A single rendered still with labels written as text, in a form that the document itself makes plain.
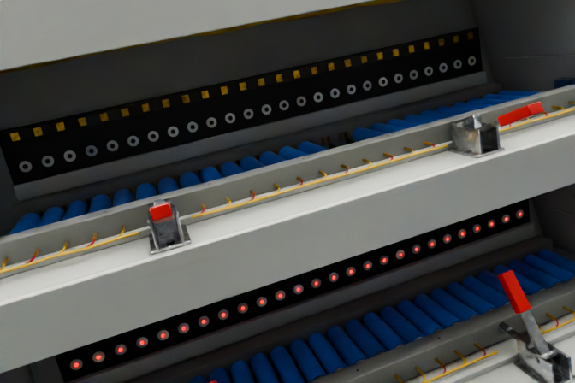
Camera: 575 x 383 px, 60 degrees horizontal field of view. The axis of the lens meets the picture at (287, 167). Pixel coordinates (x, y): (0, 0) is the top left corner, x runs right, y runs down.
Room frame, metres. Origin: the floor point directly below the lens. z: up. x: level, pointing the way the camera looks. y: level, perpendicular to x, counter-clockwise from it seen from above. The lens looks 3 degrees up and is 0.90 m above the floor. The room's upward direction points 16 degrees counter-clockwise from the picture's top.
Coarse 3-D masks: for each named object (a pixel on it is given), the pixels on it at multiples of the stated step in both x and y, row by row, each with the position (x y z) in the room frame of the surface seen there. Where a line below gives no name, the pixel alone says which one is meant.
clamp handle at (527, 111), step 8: (528, 104) 0.35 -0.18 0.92; (536, 104) 0.35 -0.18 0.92; (512, 112) 0.37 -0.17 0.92; (520, 112) 0.36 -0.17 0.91; (528, 112) 0.35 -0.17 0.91; (536, 112) 0.35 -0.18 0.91; (472, 120) 0.41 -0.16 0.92; (480, 120) 0.41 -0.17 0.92; (504, 120) 0.38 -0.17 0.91; (512, 120) 0.37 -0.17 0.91; (520, 120) 0.37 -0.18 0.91; (480, 128) 0.41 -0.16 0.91; (488, 128) 0.40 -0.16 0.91
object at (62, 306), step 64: (512, 64) 0.60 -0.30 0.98; (256, 128) 0.53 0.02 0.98; (320, 192) 0.40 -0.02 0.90; (384, 192) 0.38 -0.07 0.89; (448, 192) 0.40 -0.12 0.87; (512, 192) 0.42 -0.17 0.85; (128, 256) 0.35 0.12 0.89; (192, 256) 0.34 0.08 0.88; (256, 256) 0.36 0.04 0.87; (320, 256) 0.37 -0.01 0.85; (0, 320) 0.31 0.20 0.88; (64, 320) 0.32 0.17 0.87; (128, 320) 0.34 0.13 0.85
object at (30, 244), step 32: (544, 96) 0.47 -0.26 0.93; (416, 128) 0.45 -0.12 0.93; (448, 128) 0.45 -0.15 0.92; (288, 160) 0.42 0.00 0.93; (320, 160) 0.42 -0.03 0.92; (352, 160) 0.43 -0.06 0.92; (192, 192) 0.39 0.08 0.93; (224, 192) 0.40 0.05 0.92; (256, 192) 0.40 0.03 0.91; (64, 224) 0.37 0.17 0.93; (96, 224) 0.37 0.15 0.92; (128, 224) 0.38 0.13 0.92; (0, 256) 0.35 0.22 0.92; (32, 256) 0.36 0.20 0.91
